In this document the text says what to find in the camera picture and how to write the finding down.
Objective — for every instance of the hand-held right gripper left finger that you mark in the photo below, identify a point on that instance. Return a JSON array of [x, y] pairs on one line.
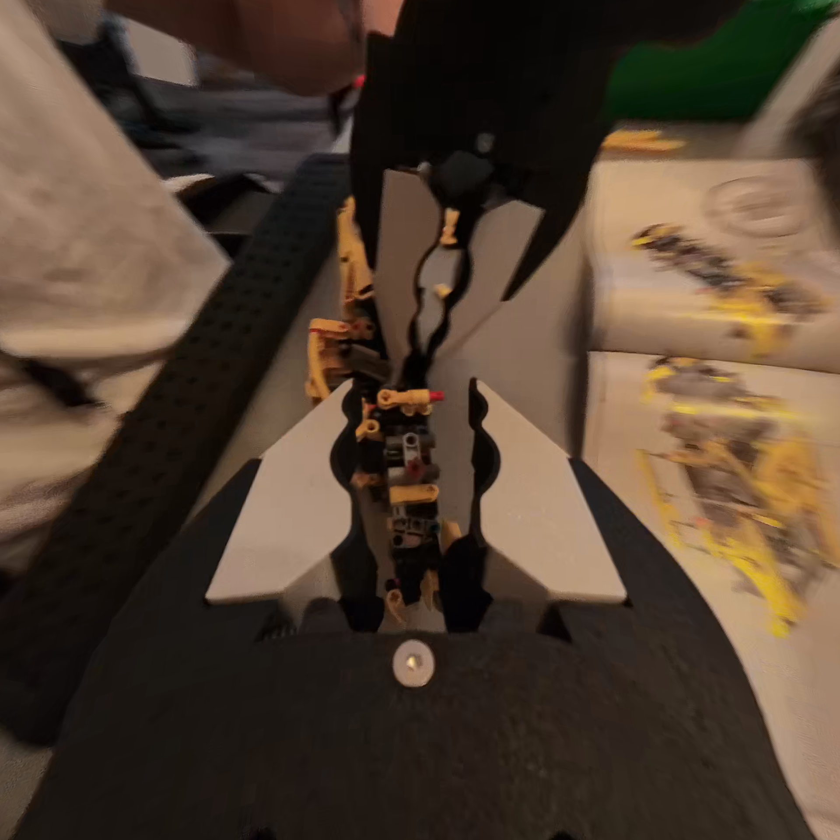
[[282, 525]]

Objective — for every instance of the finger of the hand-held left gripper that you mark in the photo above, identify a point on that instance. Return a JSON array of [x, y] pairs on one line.
[[397, 249], [499, 256]]

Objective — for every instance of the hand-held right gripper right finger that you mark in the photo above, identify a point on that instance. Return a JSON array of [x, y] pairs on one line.
[[551, 525]]

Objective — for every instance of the yellow black brick car model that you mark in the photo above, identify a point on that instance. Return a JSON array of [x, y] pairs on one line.
[[413, 453]]

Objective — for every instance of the instruction booklet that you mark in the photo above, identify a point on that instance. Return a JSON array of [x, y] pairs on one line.
[[656, 315]]

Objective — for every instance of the green plastic bin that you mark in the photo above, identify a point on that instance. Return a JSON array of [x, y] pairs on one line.
[[689, 79]]

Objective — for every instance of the person's left forearm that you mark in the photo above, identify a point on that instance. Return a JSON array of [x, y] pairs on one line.
[[262, 39]]

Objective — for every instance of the grey desk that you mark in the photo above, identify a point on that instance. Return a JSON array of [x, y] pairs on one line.
[[544, 341]]

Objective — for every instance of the black dimpled chair armrest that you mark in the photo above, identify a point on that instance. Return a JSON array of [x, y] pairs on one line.
[[164, 459]]

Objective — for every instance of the long yellow brick beam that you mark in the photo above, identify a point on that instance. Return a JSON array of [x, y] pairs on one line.
[[640, 140]]

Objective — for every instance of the person in beige shirt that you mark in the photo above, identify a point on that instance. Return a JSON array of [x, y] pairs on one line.
[[79, 229]]

